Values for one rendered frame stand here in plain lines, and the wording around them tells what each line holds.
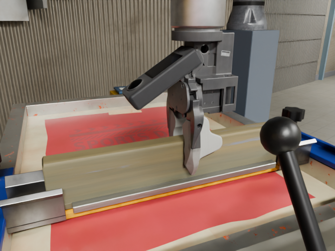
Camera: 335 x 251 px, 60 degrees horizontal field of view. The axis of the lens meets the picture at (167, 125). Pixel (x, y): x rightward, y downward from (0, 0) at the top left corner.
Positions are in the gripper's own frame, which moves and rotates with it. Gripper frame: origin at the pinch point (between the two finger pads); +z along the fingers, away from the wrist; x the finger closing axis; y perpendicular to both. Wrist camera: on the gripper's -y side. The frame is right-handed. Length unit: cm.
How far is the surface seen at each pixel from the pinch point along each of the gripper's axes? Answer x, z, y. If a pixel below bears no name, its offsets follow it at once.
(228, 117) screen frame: 24.2, 3.1, 25.4
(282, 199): -7.6, 6.3, 14.9
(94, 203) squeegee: -2.8, 2.5, -14.5
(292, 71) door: 386, 70, 416
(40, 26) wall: 248, -17, -18
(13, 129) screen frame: 35.4, 2.8, -27.3
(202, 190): -0.2, 6.3, 4.0
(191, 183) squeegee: -2.8, 2.7, 0.4
